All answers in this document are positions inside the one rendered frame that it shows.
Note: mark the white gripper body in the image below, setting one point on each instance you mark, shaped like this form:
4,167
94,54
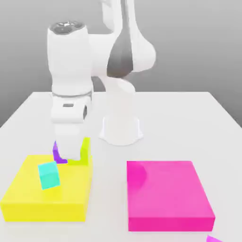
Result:
69,140

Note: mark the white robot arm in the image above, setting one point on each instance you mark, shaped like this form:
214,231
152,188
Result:
70,62

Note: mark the small lime cube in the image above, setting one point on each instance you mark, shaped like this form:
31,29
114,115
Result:
85,151

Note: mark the small purple cube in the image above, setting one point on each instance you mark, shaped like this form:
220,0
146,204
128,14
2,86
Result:
56,156

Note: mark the small cyan cube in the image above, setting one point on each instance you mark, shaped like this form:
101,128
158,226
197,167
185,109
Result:
49,176

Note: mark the small magenta cube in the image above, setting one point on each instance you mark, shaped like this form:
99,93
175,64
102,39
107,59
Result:
213,239

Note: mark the large yellow box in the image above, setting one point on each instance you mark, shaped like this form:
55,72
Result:
37,204

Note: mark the large pink box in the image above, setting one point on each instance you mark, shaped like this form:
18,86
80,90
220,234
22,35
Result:
168,192

